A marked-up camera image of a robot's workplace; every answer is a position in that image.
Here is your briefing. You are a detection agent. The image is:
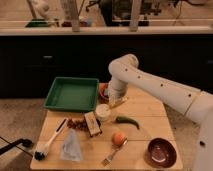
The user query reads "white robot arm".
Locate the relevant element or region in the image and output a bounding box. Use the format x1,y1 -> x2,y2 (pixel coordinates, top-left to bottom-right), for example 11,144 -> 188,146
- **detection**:
108,54 -> 213,171

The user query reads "white paper cup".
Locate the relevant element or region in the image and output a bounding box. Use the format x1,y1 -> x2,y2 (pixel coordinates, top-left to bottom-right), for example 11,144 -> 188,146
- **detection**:
95,104 -> 111,121

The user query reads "brown cardboard box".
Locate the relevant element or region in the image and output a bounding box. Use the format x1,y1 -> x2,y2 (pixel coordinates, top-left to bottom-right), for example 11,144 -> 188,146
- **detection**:
84,112 -> 101,137

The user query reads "silver fork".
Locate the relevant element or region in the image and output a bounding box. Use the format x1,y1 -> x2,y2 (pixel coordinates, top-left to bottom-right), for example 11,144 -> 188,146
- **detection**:
101,143 -> 125,166

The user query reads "green plastic tray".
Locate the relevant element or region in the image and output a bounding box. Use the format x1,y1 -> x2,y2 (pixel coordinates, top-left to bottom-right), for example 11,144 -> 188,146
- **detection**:
44,77 -> 99,112

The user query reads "yellow banana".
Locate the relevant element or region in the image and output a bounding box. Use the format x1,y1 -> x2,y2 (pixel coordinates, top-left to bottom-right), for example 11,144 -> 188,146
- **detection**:
109,97 -> 128,108

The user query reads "clear plastic bag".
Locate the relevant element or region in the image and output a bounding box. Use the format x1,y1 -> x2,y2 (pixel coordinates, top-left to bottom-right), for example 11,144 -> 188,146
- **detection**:
60,129 -> 83,162

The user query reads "dark brown bowl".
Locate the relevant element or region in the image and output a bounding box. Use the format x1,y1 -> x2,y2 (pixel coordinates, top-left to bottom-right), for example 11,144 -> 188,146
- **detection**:
147,138 -> 177,168

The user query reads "orange fruit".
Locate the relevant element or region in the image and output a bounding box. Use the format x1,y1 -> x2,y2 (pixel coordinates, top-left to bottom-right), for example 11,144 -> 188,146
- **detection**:
112,132 -> 126,146

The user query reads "black handle bar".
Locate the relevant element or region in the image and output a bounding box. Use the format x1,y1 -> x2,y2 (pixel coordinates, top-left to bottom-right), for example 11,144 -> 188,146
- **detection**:
0,138 -> 33,155

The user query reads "orange bowl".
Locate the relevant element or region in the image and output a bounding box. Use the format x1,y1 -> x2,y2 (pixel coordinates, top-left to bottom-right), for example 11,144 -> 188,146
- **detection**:
99,83 -> 109,102

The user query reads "green chili pepper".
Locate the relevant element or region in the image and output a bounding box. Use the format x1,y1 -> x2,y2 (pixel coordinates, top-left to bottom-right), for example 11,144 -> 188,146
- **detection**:
115,116 -> 140,130

